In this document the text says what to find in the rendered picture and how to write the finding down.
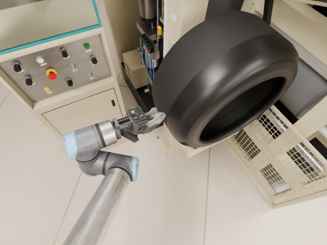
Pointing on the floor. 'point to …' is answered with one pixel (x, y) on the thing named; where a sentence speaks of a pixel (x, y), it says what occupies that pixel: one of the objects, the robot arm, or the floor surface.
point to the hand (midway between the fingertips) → (162, 116)
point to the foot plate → (167, 147)
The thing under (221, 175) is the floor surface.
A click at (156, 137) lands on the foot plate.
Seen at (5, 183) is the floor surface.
